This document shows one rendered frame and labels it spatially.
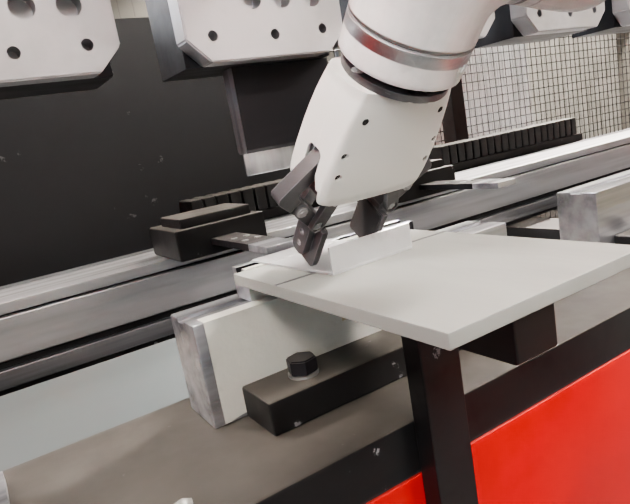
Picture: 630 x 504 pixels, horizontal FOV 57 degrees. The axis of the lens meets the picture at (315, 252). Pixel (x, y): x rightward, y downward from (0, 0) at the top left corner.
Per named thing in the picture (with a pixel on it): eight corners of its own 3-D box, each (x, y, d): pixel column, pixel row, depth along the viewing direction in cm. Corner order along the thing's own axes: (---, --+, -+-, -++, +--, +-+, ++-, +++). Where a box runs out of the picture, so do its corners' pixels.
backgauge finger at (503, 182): (476, 204, 74) (472, 165, 73) (356, 203, 96) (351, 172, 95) (537, 186, 80) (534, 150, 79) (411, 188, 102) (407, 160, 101)
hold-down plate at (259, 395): (275, 438, 47) (268, 404, 46) (246, 416, 51) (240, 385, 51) (519, 323, 62) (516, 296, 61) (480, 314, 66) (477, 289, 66)
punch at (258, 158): (252, 176, 52) (231, 67, 50) (242, 176, 54) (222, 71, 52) (342, 157, 57) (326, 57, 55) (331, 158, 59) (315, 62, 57)
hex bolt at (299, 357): (298, 383, 49) (294, 366, 49) (282, 375, 51) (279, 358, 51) (325, 372, 51) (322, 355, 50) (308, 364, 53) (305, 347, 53)
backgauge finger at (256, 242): (232, 277, 57) (221, 227, 56) (154, 255, 79) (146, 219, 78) (332, 247, 63) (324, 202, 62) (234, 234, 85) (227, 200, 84)
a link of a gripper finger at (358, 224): (398, 161, 49) (375, 218, 54) (369, 167, 48) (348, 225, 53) (421, 184, 48) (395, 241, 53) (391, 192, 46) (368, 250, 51)
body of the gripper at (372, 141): (423, 21, 42) (377, 145, 50) (306, 28, 37) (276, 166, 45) (492, 75, 38) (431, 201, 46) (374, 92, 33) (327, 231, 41)
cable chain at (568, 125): (444, 166, 116) (441, 146, 115) (423, 167, 121) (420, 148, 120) (577, 134, 137) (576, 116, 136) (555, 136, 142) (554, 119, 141)
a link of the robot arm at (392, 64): (424, -11, 41) (410, 30, 43) (322, -8, 36) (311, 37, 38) (507, 50, 37) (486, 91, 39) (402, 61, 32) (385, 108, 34)
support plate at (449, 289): (450, 351, 29) (447, 333, 29) (235, 284, 51) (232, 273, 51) (647, 260, 38) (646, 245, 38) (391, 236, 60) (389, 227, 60)
